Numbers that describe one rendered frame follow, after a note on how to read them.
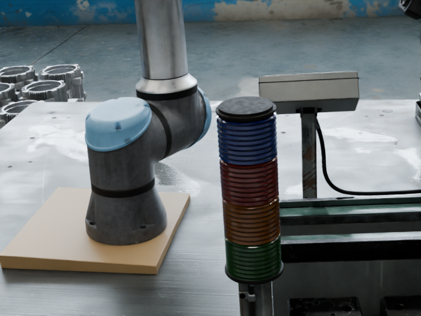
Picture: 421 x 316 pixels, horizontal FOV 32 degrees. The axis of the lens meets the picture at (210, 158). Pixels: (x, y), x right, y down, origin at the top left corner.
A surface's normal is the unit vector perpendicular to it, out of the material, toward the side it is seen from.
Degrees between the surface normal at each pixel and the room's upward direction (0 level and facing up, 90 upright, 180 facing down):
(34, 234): 2
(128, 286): 0
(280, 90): 52
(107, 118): 6
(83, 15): 90
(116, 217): 72
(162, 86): 42
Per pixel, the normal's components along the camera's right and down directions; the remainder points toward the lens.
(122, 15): -0.18, 0.40
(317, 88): -0.08, -0.26
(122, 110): -0.11, -0.87
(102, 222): -0.46, 0.06
